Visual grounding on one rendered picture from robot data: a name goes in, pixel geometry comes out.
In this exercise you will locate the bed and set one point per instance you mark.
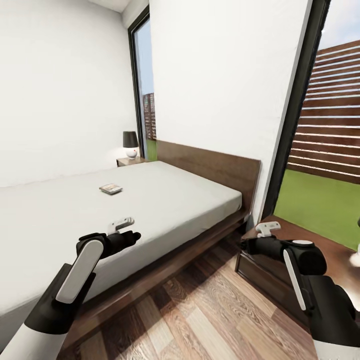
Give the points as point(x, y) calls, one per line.
point(184, 205)

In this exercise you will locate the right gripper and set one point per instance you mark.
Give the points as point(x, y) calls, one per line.
point(257, 245)

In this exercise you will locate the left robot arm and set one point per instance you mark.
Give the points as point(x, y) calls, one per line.
point(43, 332)

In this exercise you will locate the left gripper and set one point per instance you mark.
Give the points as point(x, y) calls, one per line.
point(126, 239)

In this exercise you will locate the nightstand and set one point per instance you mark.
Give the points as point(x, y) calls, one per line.
point(272, 279)
point(126, 161)

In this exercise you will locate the hardback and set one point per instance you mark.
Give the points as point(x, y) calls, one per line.
point(111, 188)

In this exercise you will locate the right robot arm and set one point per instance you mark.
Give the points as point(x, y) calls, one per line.
point(330, 311)

